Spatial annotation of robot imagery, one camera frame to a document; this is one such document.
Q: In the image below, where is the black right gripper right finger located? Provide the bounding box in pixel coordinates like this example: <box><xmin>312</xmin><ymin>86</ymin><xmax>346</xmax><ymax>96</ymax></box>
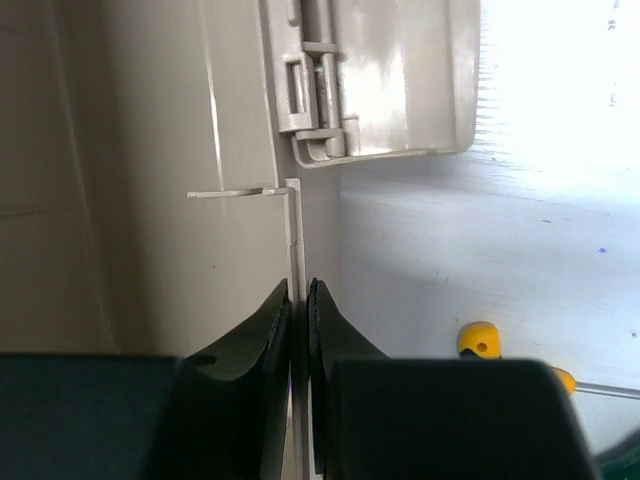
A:
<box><xmin>307</xmin><ymin>279</ymin><xmax>600</xmax><ymax>479</ymax></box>

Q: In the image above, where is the yellow black T-handle key right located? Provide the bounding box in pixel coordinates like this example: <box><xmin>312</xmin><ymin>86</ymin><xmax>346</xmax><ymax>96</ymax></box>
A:
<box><xmin>456</xmin><ymin>321</ymin><xmax>639</xmax><ymax>400</ymax></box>

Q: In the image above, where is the beige plastic toolbox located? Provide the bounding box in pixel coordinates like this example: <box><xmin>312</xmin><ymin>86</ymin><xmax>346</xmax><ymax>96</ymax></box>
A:
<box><xmin>1</xmin><ymin>1</ymin><xmax>481</xmax><ymax>479</ymax></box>

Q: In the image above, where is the large green screwdriver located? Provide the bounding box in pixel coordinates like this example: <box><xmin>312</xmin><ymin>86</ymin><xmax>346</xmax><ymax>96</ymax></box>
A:
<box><xmin>596</xmin><ymin>434</ymin><xmax>640</xmax><ymax>480</ymax></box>

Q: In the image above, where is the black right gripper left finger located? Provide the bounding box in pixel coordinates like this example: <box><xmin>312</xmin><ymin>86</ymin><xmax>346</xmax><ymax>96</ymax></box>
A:
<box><xmin>1</xmin><ymin>283</ymin><xmax>292</xmax><ymax>479</ymax></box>

